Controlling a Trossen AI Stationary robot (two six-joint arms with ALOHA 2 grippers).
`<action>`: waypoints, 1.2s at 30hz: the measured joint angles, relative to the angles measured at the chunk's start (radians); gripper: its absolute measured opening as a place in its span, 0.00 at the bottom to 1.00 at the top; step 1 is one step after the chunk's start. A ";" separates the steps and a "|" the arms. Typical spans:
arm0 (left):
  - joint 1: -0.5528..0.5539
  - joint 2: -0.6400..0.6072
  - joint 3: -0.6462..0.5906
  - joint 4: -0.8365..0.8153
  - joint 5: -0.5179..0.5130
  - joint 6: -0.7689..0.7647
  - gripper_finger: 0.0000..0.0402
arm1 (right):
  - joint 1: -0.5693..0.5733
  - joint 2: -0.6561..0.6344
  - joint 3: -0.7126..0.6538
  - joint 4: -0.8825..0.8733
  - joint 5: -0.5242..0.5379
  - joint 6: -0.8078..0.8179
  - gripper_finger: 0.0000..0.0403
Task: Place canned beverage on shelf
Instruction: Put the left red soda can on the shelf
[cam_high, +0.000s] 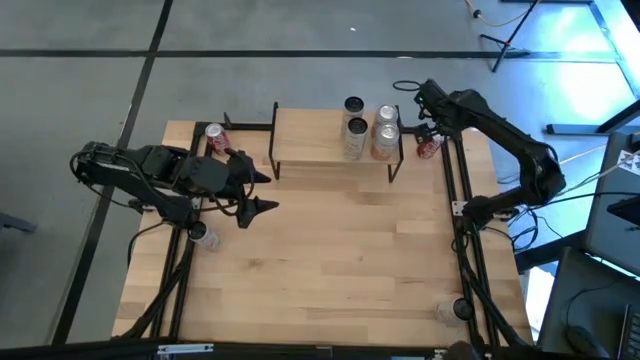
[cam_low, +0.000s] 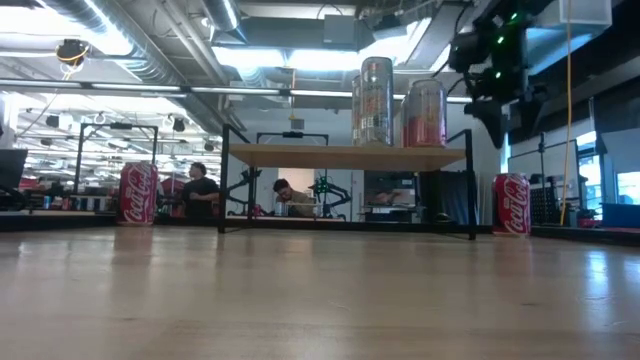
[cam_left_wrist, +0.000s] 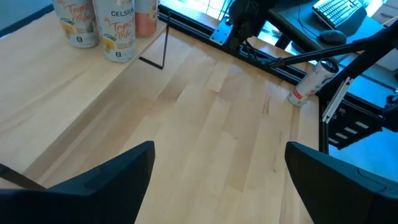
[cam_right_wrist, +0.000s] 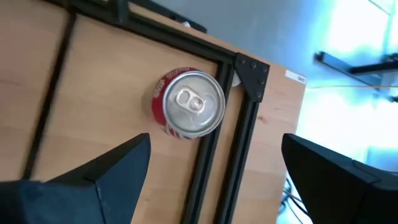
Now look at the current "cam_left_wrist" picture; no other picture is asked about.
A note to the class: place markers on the black computer mouse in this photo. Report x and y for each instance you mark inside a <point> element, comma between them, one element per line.
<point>332,36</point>

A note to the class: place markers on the grey office desk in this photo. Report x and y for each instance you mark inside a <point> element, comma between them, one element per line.
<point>295,18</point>

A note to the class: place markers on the white slim beverage can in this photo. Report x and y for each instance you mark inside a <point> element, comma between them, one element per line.
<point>311,84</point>

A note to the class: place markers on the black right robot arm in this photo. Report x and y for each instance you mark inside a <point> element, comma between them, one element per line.
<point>248,18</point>

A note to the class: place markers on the orange pink beverage can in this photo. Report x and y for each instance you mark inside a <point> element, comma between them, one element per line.
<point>146,21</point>

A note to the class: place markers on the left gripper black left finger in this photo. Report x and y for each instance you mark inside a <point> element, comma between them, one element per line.
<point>77,202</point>

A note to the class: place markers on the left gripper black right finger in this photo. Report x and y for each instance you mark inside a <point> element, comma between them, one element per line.
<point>351,199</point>

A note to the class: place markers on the black computer keyboard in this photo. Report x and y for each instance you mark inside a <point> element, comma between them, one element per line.
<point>339,12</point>

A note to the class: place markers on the wooden shelf black metal legs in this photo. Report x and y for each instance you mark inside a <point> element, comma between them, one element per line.
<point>46,77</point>

